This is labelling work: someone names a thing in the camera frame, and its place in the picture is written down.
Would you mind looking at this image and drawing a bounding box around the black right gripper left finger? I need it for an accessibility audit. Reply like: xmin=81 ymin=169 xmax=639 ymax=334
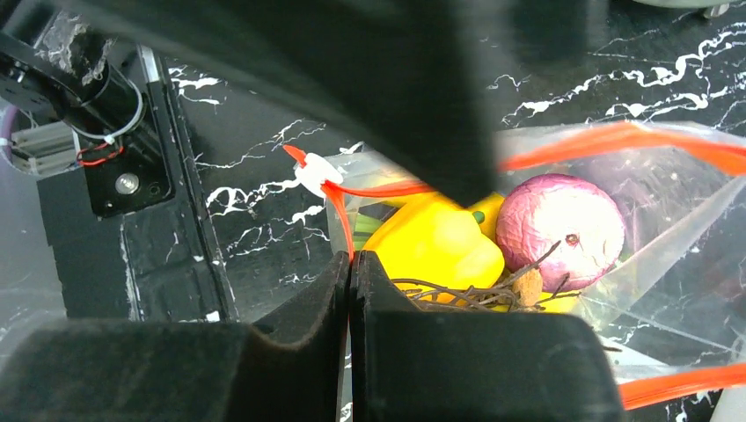
xmin=1 ymin=252 xmax=350 ymax=421

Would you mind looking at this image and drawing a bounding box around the brown twig nut cluster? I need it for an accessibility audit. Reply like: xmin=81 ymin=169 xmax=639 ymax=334
xmin=391 ymin=241 xmax=581 ymax=313

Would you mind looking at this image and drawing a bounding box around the yellow toy pepper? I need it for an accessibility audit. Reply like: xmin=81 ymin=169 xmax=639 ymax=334
xmin=362 ymin=193 xmax=505 ymax=303

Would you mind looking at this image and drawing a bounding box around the cream cylinder orange yellow face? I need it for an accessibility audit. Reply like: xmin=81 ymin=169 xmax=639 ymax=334
xmin=634 ymin=0 xmax=735 ymax=19

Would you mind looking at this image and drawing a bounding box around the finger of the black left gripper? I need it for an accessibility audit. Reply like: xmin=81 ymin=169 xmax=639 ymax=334
xmin=61 ymin=1 xmax=498 ymax=206

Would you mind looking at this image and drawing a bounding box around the purple toy fruit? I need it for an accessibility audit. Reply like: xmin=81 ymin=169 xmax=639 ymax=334
xmin=495 ymin=173 xmax=625 ymax=293

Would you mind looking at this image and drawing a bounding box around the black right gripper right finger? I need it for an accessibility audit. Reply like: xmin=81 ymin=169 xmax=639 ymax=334
xmin=349 ymin=251 xmax=625 ymax=421

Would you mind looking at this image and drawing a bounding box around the clear zip bag orange zipper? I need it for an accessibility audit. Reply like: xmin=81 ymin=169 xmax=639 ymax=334
xmin=282 ymin=119 xmax=746 ymax=411

